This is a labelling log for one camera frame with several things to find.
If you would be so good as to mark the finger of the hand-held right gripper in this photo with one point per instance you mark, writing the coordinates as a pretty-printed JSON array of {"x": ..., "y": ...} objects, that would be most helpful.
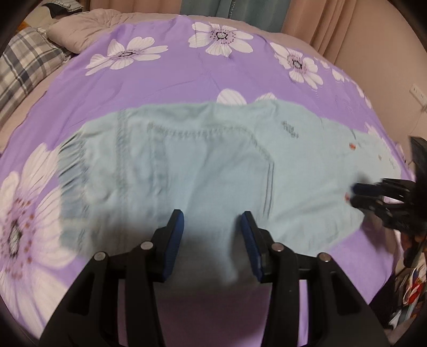
[
  {"x": 367, "y": 188},
  {"x": 367, "y": 202}
]

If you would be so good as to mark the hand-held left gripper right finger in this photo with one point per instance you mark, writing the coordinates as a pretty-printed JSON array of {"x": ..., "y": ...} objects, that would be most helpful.
[{"x": 250, "y": 240}]

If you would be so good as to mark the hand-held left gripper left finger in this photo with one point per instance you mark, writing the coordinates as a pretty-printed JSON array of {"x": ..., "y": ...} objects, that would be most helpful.
[{"x": 173, "y": 240}]

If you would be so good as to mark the light blue pants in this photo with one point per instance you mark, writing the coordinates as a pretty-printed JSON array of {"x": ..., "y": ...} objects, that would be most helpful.
[{"x": 200, "y": 166}]

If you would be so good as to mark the colourful printed cloth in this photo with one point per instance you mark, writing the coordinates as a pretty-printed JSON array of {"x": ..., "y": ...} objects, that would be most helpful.
[{"x": 413, "y": 287}]

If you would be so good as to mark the purple floral bedsheet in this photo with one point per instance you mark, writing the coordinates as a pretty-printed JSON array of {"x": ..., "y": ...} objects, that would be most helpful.
[{"x": 166, "y": 83}]

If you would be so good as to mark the teal curtain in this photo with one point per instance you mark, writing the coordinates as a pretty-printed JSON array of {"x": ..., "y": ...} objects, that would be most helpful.
[{"x": 233, "y": 11}]

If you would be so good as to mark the plaid pillow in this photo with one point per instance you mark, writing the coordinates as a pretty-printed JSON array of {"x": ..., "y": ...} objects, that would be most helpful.
[{"x": 23, "y": 63}]

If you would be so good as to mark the white wall socket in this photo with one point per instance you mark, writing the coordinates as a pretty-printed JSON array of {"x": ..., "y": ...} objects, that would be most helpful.
[{"x": 419, "y": 95}]

